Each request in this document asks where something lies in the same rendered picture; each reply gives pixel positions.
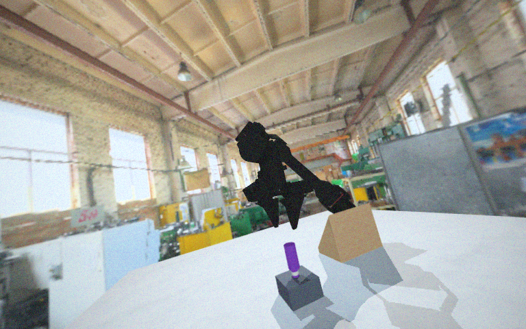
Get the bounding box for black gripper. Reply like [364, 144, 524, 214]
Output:
[255, 162, 314, 230]

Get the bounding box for purple marker cap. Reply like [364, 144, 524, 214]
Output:
[284, 243, 299, 271]

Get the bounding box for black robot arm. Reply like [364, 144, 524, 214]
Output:
[236, 121, 356, 213]

